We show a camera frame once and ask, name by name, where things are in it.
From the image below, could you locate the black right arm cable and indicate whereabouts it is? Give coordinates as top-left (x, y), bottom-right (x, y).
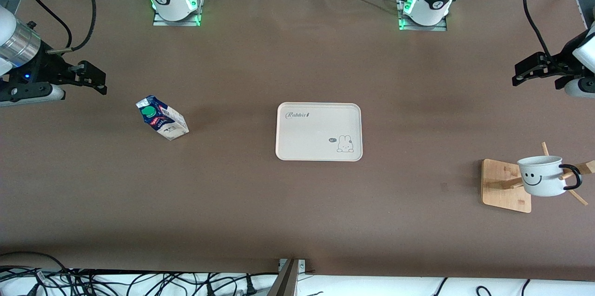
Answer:
top-left (46, 0), bottom-right (97, 53)
top-left (32, 0), bottom-right (73, 50)

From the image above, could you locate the small aluminium corner bracket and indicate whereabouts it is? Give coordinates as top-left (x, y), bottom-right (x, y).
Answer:
top-left (278, 259), bottom-right (307, 272)

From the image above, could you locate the black cable tangle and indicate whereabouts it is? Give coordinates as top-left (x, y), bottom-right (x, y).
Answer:
top-left (0, 252), bottom-right (279, 296)

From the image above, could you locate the white smiley face cup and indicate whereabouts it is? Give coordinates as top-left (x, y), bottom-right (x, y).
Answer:
top-left (517, 155), bottom-right (583, 197)

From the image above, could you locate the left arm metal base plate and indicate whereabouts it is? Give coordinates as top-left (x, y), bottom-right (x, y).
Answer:
top-left (397, 0), bottom-right (448, 32)

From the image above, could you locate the blue white milk carton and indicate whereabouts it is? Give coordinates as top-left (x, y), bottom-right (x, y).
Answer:
top-left (135, 95), bottom-right (190, 141)

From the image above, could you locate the grey metal profile bar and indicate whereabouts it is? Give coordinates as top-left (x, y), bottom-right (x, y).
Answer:
top-left (267, 259), bottom-right (301, 296)

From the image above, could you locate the wooden mug stand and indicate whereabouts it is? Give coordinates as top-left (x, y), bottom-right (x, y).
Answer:
top-left (481, 142), bottom-right (595, 213)

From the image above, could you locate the cream rabbit print tray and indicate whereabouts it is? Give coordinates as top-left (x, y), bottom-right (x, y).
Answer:
top-left (275, 102), bottom-right (363, 162)

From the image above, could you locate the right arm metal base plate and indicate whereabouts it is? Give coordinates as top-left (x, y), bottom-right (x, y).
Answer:
top-left (152, 0), bottom-right (205, 26)

